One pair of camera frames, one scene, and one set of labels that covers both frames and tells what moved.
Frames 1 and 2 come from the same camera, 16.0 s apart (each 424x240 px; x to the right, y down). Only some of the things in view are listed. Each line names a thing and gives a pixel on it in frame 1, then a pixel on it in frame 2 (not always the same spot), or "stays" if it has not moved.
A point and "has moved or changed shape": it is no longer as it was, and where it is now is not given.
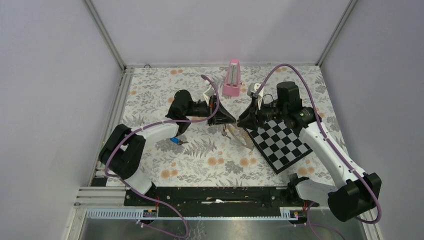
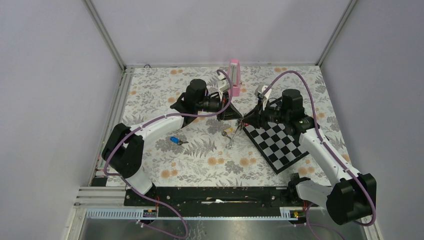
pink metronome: [232, 87] stays
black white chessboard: [281, 146] stays
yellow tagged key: [224, 134] has moved or changed shape
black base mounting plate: [218, 201] stays
